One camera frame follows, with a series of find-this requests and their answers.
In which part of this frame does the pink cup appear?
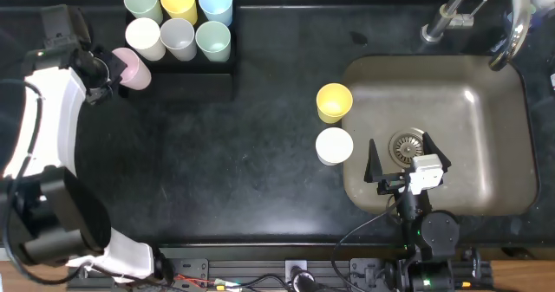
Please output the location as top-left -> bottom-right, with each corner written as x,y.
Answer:
111,47 -> 153,91

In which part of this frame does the grey cup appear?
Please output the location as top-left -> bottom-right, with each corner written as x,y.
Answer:
160,17 -> 198,62

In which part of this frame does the yellow cup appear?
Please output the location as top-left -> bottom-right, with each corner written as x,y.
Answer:
160,0 -> 199,26
316,82 -> 354,125

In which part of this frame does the mounting rail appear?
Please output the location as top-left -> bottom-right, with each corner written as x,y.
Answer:
64,256 -> 495,292

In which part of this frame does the black tray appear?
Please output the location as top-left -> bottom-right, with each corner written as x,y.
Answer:
119,5 -> 238,103

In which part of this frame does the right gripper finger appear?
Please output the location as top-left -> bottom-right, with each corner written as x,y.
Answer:
421,131 -> 453,172
363,138 -> 385,184

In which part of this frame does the pale green cup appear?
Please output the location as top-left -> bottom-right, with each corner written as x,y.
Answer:
123,0 -> 164,24
195,20 -> 232,63

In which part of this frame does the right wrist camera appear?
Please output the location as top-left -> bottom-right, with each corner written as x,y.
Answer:
407,153 -> 445,197

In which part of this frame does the steel sink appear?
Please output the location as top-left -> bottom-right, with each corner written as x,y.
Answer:
341,55 -> 539,217

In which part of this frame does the white cup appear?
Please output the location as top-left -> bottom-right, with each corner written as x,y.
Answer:
125,17 -> 167,62
315,127 -> 355,166

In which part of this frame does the blue cup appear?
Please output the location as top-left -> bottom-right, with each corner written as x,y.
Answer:
198,0 -> 234,27

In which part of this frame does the black cable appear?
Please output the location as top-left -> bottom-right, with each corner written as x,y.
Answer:
330,187 -> 411,292
0,78 -> 88,287

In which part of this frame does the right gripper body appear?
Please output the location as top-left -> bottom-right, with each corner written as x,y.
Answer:
375,172 -> 411,196

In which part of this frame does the steel tap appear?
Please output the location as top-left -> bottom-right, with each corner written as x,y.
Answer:
419,0 -> 533,72

